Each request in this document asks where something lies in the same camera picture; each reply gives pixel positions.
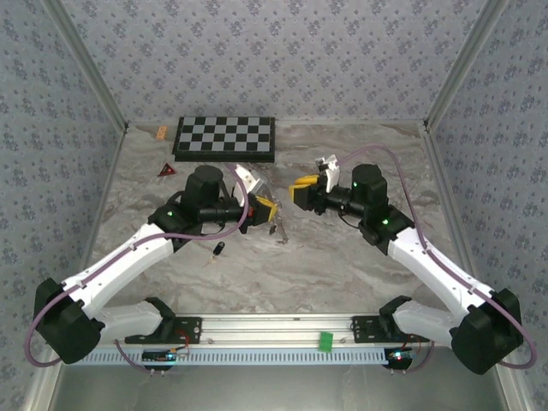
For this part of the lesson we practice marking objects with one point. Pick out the metal key holder plate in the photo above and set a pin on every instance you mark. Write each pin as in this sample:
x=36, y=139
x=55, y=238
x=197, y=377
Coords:
x=283, y=235

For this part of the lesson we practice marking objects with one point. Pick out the black headed key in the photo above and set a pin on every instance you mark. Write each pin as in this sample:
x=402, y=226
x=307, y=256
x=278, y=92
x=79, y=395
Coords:
x=219, y=248

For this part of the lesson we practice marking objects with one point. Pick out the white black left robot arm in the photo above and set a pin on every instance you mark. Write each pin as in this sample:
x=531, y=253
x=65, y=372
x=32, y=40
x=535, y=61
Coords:
x=128, y=267

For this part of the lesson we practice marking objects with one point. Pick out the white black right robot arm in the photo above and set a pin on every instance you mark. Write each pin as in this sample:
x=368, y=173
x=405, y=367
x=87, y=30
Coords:
x=428, y=278

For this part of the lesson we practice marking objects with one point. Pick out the red triangular sign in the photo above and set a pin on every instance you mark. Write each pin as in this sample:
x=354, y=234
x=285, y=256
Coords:
x=167, y=172

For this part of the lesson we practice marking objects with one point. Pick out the black white chessboard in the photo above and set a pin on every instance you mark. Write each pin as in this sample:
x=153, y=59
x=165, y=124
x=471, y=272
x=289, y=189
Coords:
x=222, y=135

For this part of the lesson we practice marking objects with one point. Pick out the small orange block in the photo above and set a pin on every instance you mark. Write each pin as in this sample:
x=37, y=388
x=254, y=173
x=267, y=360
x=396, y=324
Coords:
x=161, y=132

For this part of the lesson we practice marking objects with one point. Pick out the small green block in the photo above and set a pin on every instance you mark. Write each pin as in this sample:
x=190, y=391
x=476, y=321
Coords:
x=325, y=341

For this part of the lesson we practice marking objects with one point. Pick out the small controller circuit board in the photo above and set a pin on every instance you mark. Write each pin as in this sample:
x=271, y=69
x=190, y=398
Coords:
x=160, y=355
x=400, y=356

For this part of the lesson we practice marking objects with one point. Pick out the aluminium table edge rail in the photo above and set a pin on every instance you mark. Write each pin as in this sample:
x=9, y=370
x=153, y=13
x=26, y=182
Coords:
x=451, y=214
x=100, y=214

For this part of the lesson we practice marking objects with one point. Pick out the long aluminium mounting rail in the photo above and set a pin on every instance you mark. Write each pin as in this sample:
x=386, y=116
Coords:
x=274, y=329

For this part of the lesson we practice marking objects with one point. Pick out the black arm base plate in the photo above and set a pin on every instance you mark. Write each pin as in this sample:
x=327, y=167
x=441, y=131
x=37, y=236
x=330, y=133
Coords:
x=364, y=329
x=190, y=331

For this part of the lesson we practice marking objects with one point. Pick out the aluminium frame post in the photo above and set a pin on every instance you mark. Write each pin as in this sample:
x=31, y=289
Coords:
x=460, y=68
x=92, y=68

